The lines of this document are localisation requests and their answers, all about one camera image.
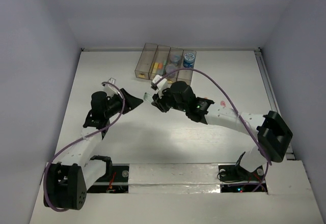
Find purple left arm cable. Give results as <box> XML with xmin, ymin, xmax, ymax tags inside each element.
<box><xmin>42</xmin><ymin>81</ymin><xmax>126</xmax><ymax>212</ymax></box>

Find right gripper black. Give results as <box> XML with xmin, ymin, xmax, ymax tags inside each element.
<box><xmin>152</xmin><ymin>86</ymin><xmax>188</xmax><ymax>112</ymax></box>

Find blue round clip jar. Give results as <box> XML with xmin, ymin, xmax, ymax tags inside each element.
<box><xmin>182</xmin><ymin>51</ymin><xmax>196</xmax><ymax>68</ymax></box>

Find green correction tape pen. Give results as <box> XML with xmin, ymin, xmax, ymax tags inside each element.
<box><xmin>144</xmin><ymin>92</ymin><xmax>152</xmax><ymax>102</ymax></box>

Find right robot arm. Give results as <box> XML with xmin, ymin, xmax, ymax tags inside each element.
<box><xmin>151</xmin><ymin>80</ymin><xmax>293</xmax><ymax>179</ymax></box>

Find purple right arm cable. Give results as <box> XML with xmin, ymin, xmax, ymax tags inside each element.
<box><xmin>157</xmin><ymin>67</ymin><xmax>273</xmax><ymax>192</ymax></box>

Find silver foil front rail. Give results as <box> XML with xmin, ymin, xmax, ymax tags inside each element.
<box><xmin>128</xmin><ymin>163</ymin><xmax>221</xmax><ymax>194</ymax></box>

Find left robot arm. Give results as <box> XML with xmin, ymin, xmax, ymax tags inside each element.
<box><xmin>43</xmin><ymin>87</ymin><xmax>144</xmax><ymax>212</ymax></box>

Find clear jar colourful clips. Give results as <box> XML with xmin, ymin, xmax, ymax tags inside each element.
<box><xmin>169</xmin><ymin>54</ymin><xmax>181</xmax><ymax>66</ymax></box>

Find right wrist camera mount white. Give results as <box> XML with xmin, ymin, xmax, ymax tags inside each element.
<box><xmin>151</xmin><ymin>75</ymin><xmax>168</xmax><ymax>98</ymax></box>

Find smoked drawer box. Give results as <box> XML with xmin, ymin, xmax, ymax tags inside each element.
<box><xmin>164</xmin><ymin>47</ymin><xmax>183</xmax><ymax>84</ymax></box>
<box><xmin>149</xmin><ymin>45</ymin><xmax>171</xmax><ymax>80</ymax></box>
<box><xmin>135</xmin><ymin>43</ymin><xmax>158</xmax><ymax>79</ymax></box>
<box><xmin>177</xmin><ymin>49</ymin><xmax>194</xmax><ymax>85</ymax></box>

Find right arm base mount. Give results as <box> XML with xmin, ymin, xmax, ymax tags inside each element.
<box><xmin>216</xmin><ymin>152</ymin><xmax>268</xmax><ymax>193</ymax></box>

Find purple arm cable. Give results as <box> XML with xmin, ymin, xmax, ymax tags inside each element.
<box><xmin>42</xmin><ymin>81</ymin><xmax>126</xmax><ymax>212</ymax></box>
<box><xmin>157</xmin><ymin>67</ymin><xmax>273</xmax><ymax>192</ymax></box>

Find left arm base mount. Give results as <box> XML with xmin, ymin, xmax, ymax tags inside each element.
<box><xmin>87</xmin><ymin>155</ymin><xmax>129</xmax><ymax>193</ymax></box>

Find yellow highlighter marker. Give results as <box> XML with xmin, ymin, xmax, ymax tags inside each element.
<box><xmin>152</xmin><ymin>63</ymin><xmax>158</xmax><ymax>74</ymax></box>

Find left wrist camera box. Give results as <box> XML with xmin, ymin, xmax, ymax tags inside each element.
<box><xmin>107</xmin><ymin>77</ymin><xmax>117</xmax><ymax>85</ymax></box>

